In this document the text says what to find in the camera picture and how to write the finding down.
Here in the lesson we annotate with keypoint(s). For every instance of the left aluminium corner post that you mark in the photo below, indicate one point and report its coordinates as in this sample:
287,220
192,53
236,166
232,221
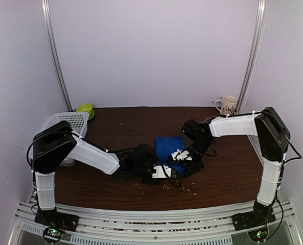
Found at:
55,57

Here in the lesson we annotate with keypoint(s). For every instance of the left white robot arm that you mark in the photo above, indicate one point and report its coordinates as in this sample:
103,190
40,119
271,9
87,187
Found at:
97,157

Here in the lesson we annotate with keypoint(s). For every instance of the right aluminium corner post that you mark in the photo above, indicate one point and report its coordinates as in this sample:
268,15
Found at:
254,50

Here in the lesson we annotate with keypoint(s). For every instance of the circuit board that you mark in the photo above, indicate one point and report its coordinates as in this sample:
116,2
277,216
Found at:
258,235
51,234

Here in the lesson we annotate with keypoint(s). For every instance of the blue cloth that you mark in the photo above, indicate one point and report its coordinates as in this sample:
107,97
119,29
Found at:
165,146

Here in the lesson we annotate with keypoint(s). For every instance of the lime green bowl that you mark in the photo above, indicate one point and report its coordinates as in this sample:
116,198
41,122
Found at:
87,107

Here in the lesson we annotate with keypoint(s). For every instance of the aluminium corner post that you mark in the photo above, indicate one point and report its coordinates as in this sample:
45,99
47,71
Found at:
55,57
254,50

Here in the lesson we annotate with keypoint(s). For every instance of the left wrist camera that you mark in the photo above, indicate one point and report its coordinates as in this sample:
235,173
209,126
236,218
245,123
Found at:
163,171

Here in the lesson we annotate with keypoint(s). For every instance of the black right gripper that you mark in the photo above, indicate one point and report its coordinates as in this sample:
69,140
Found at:
195,166

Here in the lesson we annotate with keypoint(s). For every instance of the right circuit board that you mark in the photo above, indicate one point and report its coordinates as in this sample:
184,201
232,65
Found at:
258,235

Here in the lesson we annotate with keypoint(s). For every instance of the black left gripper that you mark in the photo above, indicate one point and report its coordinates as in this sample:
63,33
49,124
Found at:
148,181

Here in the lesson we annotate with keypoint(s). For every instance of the left circuit board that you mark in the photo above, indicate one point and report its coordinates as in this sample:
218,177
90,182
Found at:
51,234

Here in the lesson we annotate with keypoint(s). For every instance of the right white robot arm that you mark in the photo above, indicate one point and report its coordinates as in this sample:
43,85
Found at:
266,125

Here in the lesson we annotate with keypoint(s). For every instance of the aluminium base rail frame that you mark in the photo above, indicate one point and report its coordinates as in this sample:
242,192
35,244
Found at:
191,226

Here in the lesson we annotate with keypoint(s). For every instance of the white printed mug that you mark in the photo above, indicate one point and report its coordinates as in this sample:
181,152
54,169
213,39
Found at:
226,105

